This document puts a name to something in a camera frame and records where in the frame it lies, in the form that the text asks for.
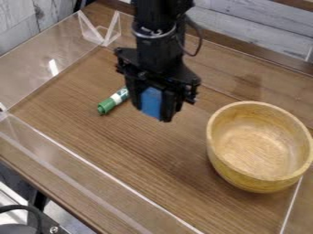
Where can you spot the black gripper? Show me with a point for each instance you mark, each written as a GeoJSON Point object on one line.
{"type": "Point", "coordinates": [154, 65]}

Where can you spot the blue foam block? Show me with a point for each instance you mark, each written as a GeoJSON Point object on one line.
{"type": "Point", "coordinates": [152, 99]}

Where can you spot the brown wooden bowl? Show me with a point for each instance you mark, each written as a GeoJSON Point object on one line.
{"type": "Point", "coordinates": [259, 146]}

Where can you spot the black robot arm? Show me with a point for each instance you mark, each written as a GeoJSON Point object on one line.
{"type": "Point", "coordinates": [161, 15]}

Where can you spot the green dry erase marker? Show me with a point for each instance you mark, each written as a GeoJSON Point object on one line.
{"type": "Point", "coordinates": [113, 101]}

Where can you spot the black metal table leg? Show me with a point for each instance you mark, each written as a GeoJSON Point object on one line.
{"type": "Point", "coordinates": [41, 200]}

